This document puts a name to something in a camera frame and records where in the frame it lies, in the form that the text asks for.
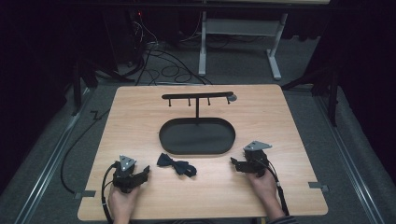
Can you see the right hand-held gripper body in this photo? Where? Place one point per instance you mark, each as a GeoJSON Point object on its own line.
{"type": "Point", "coordinates": [257, 161]}

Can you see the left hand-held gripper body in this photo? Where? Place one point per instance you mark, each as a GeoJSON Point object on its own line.
{"type": "Point", "coordinates": [124, 177]}

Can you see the person's left hand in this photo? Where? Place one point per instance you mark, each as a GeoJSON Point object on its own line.
{"type": "Point", "coordinates": [122, 203]}

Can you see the person's right hand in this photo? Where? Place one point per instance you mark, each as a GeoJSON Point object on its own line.
{"type": "Point", "coordinates": [266, 189]}

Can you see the dark navy bow tie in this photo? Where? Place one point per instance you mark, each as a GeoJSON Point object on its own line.
{"type": "Point", "coordinates": [179, 165]}

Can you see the grey tape strip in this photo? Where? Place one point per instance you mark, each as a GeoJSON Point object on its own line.
{"type": "Point", "coordinates": [318, 186]}
{"type": "Point", "coordinates": [84, 194]}

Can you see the black hook stand with tray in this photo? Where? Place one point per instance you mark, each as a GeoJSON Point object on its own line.
{"type": "Point", "coordinates": [196, 137]}

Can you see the black tripod stand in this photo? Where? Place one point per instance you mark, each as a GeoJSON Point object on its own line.
{"type": "Point", "coordinates": [333, 93]}
{"type": "Point", "coordinates": [77, 84]}

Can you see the aluminium floor rail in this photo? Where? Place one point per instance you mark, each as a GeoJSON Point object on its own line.
{"type": "Point", "coordinates": [49, 161]}
{"type": "Point", "coordinates": [348, 155]}

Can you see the white metal table frame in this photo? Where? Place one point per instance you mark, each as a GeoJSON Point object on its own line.
{"type": "Point", "coordinates": [239, 27]}

